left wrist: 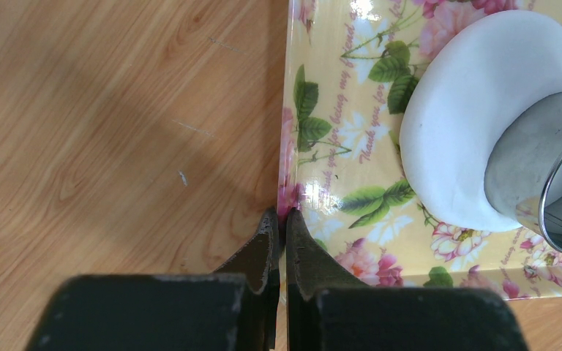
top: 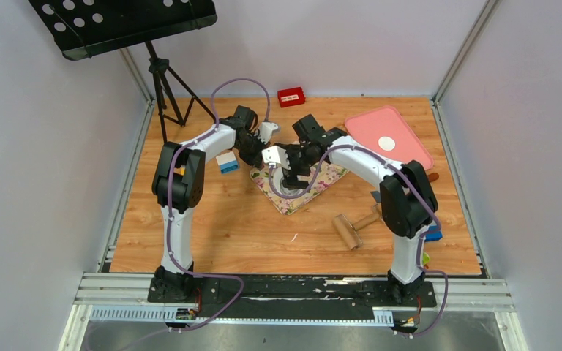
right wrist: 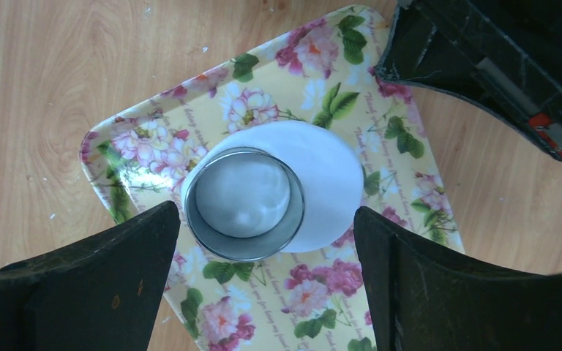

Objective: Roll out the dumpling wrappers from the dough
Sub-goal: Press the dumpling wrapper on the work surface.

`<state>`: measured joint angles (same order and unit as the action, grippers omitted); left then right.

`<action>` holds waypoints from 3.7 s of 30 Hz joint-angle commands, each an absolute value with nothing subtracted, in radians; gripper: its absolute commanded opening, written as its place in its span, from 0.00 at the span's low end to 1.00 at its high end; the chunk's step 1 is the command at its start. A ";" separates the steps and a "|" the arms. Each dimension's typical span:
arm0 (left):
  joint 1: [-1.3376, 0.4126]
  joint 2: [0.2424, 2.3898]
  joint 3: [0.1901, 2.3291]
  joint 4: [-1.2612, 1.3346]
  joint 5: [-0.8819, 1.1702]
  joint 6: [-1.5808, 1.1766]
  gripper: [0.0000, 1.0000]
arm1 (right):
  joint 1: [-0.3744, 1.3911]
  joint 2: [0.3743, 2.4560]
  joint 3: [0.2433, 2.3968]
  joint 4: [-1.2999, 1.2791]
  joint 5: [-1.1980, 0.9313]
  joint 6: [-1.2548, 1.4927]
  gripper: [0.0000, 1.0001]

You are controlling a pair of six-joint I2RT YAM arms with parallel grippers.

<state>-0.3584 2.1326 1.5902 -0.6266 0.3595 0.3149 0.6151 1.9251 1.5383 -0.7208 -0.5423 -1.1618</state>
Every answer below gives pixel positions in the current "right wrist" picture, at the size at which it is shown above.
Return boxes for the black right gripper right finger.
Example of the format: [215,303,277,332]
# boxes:
[353,207,562,350]

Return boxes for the white dough ball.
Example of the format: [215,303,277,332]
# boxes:
[180,121,364,253]

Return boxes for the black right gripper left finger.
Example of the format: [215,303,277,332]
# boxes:
[0,201,180,350]

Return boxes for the floral yellow tray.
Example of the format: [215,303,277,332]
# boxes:
[80,5,463,350]

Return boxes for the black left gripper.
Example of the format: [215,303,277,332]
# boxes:
[375,0,562,161]

